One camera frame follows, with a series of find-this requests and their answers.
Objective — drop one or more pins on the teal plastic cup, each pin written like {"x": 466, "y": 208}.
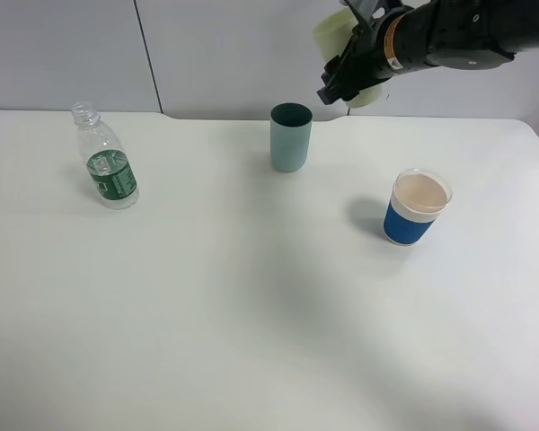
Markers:
{"x": 290, "y": 131}

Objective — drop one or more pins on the blue sleeved paper cup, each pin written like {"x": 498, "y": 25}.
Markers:
{"x": 418, "y": 198}

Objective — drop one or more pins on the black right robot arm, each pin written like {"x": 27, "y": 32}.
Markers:
{"x": 391, "y": 38}

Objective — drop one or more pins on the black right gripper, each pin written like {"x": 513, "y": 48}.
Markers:
{"x": 361, "y": 64}

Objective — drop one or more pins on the pale yellow-green plastic cup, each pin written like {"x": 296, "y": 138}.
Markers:
{"x": 331, "y": 36}

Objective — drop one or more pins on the clear bottle with green label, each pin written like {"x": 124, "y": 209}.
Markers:
{"x": 104, "y": 157}

